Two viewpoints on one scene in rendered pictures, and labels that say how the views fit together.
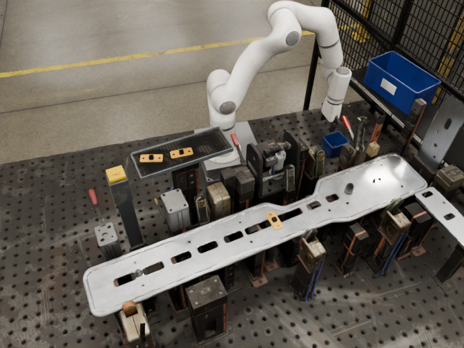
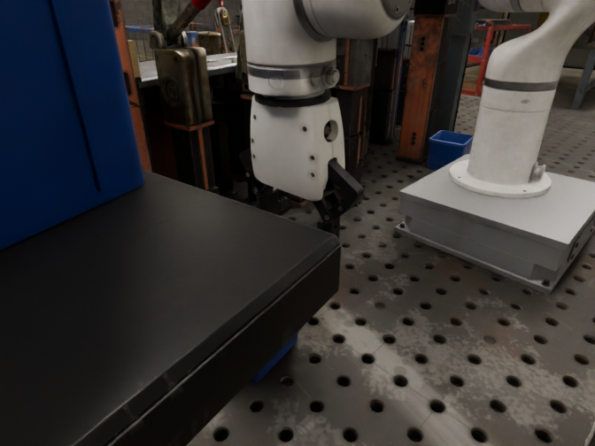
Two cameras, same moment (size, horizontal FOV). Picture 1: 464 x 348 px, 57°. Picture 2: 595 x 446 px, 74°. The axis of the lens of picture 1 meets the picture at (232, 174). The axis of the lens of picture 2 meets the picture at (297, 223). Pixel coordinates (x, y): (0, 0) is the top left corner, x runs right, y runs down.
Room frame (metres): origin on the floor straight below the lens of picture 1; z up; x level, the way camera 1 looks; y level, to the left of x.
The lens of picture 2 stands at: (1.98, -0.68, 1.11)
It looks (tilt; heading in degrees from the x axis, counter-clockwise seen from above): 29 degrees down; 151
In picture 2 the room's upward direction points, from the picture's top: straight up
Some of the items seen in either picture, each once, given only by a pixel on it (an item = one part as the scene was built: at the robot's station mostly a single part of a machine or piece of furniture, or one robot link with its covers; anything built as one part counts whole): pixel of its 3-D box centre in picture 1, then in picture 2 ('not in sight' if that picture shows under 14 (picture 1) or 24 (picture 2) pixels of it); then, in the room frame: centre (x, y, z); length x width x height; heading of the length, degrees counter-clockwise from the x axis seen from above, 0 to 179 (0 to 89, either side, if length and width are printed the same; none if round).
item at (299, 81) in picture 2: (335, 97); (293, 76); (1.62, -0.49, 1.05); 0.09 x 0.08 x 0.03; 20
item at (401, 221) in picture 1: (385, 242); not in sight; (0.93, -0.62, 0.87); 0.12 x 0.09 x 0.35; 26
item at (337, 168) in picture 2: not in sight; (328, 179); (1.66, -0.47, 0.96); 0.08 x 0.01 x 0.06; 20
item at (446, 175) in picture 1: (436, 200); not in sight; (1.14, -0.89, 0.88); 0.08 x 0.08 x 0.36; 26
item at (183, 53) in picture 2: (344, 174); (193, 154); (1.28, -0.51, 0.88); 0.07 x 0.06 x 0.35; 26
